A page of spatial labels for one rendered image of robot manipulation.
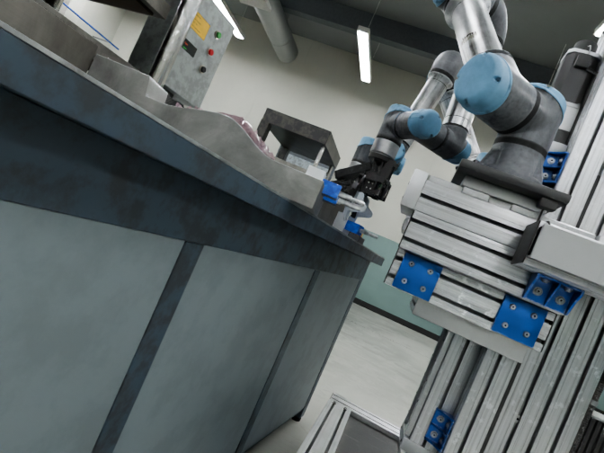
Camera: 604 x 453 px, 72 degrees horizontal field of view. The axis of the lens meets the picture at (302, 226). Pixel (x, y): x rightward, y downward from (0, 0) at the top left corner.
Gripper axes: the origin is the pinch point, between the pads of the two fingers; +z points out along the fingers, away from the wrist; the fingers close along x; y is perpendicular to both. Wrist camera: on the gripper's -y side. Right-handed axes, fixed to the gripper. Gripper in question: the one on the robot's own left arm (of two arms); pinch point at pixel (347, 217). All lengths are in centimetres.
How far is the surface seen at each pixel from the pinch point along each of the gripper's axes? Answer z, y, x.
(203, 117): -3, -12, -55
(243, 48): -286, -565, 507
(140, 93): -3, -24, -60
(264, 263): 18.5, 1.0, -34.6
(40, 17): -1, -8, -87
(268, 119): -107, -283, 313
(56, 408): 42, 5, -74
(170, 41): -33, -79, -18
